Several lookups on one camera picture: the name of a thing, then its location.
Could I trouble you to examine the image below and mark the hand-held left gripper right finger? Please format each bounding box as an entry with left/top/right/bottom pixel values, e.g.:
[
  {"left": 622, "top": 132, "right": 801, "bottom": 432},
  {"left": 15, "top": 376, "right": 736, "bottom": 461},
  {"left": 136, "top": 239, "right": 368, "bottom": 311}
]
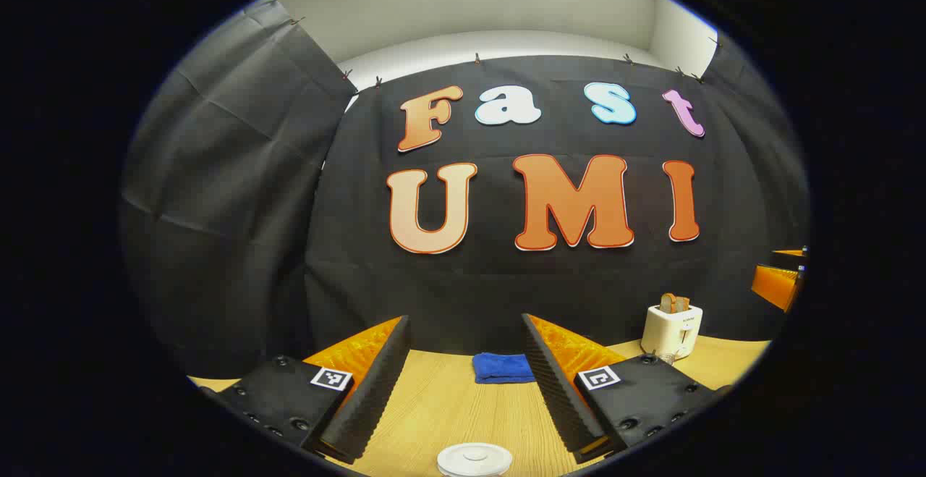
[{"left": 521, "top": 313, "right": 733, "bottom": 465}]

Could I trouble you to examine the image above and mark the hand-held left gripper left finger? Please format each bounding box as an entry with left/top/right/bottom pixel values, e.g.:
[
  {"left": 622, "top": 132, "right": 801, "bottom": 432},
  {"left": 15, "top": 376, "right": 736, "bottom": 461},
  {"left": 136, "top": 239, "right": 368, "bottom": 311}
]
[{"left": 199, "top": 314, "right": 412, "bottom": 465}]

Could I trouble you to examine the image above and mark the blue cloth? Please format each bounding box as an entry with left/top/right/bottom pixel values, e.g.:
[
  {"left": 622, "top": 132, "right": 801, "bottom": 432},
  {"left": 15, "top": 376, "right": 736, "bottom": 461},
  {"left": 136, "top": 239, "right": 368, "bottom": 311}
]
[{"left": 472, "top": 353, "right": 538, "bottom": 385}]

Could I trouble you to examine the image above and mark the white toaster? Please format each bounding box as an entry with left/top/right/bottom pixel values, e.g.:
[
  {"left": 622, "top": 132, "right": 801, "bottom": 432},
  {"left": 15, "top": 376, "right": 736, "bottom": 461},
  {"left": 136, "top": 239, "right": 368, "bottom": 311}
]
[{"left": 640, "top": 303, "right": 704, "bottom": 360}]

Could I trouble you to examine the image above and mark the black backdrop cloth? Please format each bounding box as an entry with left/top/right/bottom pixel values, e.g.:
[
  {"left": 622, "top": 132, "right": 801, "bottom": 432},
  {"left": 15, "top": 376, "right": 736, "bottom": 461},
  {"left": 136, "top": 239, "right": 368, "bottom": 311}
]
[{"left": 119, "top": 0, "right": 811, "bottom": 380}]

